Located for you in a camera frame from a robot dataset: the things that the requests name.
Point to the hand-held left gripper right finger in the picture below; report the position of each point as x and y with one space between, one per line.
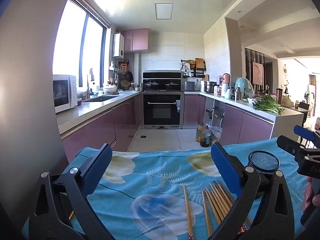
225 165

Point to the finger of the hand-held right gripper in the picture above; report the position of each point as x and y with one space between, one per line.
290 145
303 132

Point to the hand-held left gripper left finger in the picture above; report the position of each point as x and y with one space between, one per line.
100 167

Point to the black mesh utensil holder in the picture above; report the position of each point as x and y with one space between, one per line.
263 162

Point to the bunch of wooden chopsticks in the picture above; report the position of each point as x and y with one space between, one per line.
217 202

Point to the wooden chopstick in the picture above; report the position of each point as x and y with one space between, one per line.
188 210

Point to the person's right hand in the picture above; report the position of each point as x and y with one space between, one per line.
307 197

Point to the clear plastic bag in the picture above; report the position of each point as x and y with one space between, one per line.
216 132

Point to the cooking oil bottle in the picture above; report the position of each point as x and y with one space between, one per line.
205 137
199 132

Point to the pink kitchen base cabinet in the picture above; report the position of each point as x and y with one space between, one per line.
100 125
245 127

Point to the brown tumbler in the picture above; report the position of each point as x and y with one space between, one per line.
279 96

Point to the leafy green vegetables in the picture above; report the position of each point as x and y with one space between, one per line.
268 105

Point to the blue floral tablecloth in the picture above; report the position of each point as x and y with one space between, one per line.
150 180

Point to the kitchen sink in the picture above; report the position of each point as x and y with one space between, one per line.
100 98

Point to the white jar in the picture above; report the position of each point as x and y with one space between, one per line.
228 93

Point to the steel thermos bottle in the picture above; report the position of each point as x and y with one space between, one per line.
238 94

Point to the mint green covered appliance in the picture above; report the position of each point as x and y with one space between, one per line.
243 87

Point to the white clay pot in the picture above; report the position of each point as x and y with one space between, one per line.
110 89

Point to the steel stock pot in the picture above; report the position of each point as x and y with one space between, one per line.
210 87

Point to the steel faucet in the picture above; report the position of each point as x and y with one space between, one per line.
88 87

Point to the black integrated stove oven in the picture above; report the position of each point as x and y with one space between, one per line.
162 110

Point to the white microwave oven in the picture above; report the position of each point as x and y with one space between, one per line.
62 92

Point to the pink kettle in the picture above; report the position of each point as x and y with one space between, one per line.
225 78

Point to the woven basket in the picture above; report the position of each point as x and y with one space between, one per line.
125 84

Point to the hanging black pan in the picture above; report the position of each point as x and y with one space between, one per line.
129 76

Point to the pot with glass lid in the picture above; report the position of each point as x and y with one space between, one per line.
172 85
151 85

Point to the wooden cutting board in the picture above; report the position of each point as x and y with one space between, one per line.
200 63

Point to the grey refrigerator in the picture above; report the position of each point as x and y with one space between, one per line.
27 92

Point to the white water heater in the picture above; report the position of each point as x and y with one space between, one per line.
118 45

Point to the kitchen window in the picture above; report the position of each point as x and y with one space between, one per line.
72 42

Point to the ceiling light panel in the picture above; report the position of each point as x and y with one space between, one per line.
164 11

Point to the pink wall picture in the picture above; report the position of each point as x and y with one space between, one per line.
257 73

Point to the black wall rack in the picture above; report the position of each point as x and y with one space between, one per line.
192 73

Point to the pink wall cabinet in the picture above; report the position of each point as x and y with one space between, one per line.
136 40

